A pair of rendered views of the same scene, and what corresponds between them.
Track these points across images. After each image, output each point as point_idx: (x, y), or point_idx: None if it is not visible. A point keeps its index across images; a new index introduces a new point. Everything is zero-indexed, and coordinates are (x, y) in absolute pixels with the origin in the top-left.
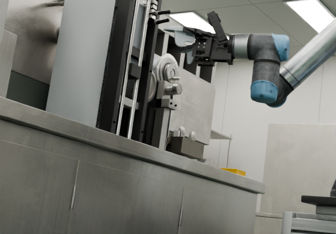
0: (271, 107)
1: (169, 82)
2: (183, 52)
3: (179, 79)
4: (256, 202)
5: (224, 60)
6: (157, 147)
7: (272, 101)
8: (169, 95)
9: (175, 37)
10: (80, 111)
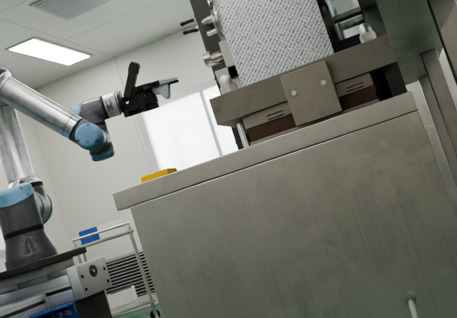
0: (93, 147)
1: (222, 37)
2: (171, 81)
3: (208, 35)
4: (134, 222)
5: (131, 114)
6: None
7: (96, 161)
8: (222, 62)
9: (169, 91)
10: None
